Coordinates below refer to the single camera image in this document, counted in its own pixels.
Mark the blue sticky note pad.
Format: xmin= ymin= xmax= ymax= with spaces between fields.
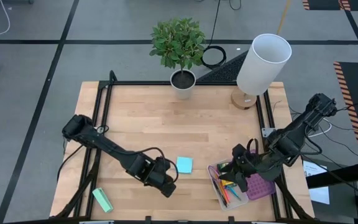
xmin=176 ymin=156 xmax=194 ymax=174

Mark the black pen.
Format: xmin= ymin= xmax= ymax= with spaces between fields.
xmin=212 ymin=180 xmax=228 ymax=208

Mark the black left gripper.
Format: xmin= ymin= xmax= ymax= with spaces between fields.
xmin=144 ymin=156 xmax=177 ymax=198

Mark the black metal table frame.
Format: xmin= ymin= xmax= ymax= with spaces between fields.
xmin=50 ymin=70 xmax=316 ymax=224

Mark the clear plastic pencil box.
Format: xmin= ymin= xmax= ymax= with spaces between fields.
xmin=206 ymin=157 xmax=250 ymax=212

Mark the black coiled cable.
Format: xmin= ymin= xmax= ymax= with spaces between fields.
xmin=201 ymin=0 xmax=227 ymax=70

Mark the white lamp with wooden base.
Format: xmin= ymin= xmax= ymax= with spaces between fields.
xmin=230 ymin=33 xmax=293 ymax=110

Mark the narrow black hazard-striped mat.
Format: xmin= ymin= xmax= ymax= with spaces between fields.
xmin=302 ymin=0 xmax=358 ymax=12

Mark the green plant in white pot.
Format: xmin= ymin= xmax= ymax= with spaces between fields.
xmin=149 ymin=17 xmax=207 ymax=100

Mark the silver mounting plate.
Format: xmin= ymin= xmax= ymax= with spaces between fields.
xmin=261 ymin=127 xmax=276 ymax=138

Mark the black metal beam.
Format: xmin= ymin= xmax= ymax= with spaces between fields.
xmin=306 ymin=161 xmax=358 ymax=190

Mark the black textured floor mat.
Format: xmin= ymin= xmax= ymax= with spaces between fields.
xmin=196 ymin=50 xmax=250 ymax=83

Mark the purple plastic box lid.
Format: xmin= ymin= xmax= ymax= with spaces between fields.
xmin=242 ymin=149 xmax=277 ymax=201

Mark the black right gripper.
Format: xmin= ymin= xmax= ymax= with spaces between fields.
xmin=218 ymin=142 xmax=277 ymax=194

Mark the yellow pencil with red eraser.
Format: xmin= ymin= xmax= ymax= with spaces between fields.
xmin=216 ymin=175 xmax=229 ymax=203

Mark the white paper sheet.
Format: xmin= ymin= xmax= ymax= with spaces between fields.
xmin=303 ymin=160 xmax=331 ymax=205

